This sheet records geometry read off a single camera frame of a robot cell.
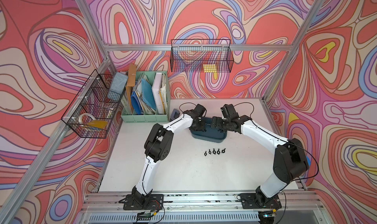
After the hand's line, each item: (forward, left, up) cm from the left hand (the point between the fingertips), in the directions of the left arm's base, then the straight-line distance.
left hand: (204, 128), depth 98 cm
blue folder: (+14, +37, +14) cm, 42 cm away
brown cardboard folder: (+12, +44, +28) cm, 53 cm away
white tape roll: (-10, +61, +27) cm, 67 cm away
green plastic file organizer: (+11, +39, 0) cm, 41 cm away
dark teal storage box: (-4, -5, -2) cm, 6 cm away
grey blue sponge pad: (+10, +50, +30) cm, 59 cm away
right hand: (-4, -8, +7) cm, 11 cm away
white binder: (+14, +29, +20) cm, 38 cm away
